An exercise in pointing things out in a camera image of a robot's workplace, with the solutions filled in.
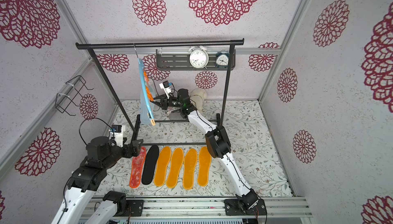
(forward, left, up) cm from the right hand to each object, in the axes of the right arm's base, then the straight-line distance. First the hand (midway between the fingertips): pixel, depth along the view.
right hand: (149, 99), depth 82 cm
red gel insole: (-27, +9, -28) cm, 39 cm away
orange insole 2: (-22, -14, -28) cm, 38 cm away
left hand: (-22, +4, -6) cm, 23 cm away
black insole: (-31, +1, -27) cm, 41 cm away
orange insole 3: (-23, -22, -28) cm, 42 cm away
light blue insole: (+2, +8, -18) cm, 20 cm away
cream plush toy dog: (+25, -25, -20) cm, 41 cm away
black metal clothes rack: (+1, +16, -25) cm, 30 cm away
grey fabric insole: (+8, -10, -25) cm, 28 cm away
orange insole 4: (-22, -30, -29) cm, 47 cm away
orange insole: (-22, -6, -28) cm, 36 cm away
